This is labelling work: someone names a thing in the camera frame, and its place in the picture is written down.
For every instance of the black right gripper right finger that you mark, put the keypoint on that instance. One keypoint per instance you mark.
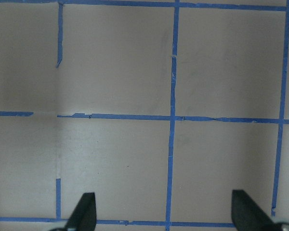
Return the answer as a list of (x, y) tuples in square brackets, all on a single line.
[(248, 216)]

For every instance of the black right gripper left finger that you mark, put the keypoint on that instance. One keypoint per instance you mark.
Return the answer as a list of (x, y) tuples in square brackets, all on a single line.
[(84, 216)]

